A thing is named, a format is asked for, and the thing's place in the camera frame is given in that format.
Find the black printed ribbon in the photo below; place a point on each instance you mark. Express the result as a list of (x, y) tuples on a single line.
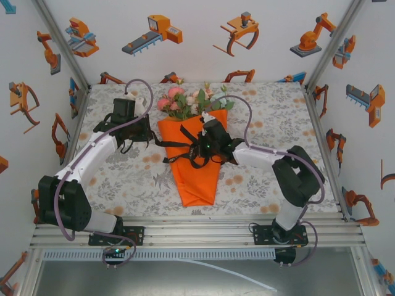
[(172, 143)]

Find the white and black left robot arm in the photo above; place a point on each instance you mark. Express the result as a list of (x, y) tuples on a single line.
[(89, 157)]

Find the grey metal base panel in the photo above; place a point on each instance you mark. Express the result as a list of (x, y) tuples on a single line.
[(154, 277)]

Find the floral patterned tablecloth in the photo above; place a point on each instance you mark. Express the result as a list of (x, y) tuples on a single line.
[(139, 200)]

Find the aluminium table side rail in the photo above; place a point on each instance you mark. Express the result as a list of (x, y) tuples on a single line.
[(84, 103), (311, 103)]

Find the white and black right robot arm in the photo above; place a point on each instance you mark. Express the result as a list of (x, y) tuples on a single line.
[(296, 182)]

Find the thin white tube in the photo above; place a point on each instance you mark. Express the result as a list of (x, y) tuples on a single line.
[(247, 277)]

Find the aluminium frame rail with grooves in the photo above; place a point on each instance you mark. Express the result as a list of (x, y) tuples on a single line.
[(200, 234)]

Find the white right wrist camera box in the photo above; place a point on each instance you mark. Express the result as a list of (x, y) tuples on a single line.
[(209, 117)]

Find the light blue fake flower stem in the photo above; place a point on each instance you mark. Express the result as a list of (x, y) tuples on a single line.
[(217, 98)]

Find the cream fake flower stem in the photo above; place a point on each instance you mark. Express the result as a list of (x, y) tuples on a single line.
[(191, 100)]

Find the slanted aluminium frame post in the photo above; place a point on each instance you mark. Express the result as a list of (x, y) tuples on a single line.
[(334, 43), (63, 43)]

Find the aluminium frame leg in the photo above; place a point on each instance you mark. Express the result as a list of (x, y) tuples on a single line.
[(364, 271), (31, 274)]

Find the pink fake flower stem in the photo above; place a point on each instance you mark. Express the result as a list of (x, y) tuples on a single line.
[(210, 90), (176, 91)]

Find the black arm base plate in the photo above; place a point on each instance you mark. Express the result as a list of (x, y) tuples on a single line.
[(260, 235), (137, 235)]

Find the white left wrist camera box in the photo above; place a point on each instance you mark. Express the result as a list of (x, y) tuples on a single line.
[(135, 101)]

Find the small circuit board green light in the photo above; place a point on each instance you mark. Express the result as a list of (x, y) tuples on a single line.
[(115, 251)]

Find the black box under rail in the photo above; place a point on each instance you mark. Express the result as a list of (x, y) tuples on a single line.
[(285, 256)]

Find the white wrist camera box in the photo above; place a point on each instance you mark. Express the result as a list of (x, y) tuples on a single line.
[(135, 101), (209, 117)]

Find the orange wrapping paper sheet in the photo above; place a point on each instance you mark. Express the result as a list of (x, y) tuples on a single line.
[(197, 185)]

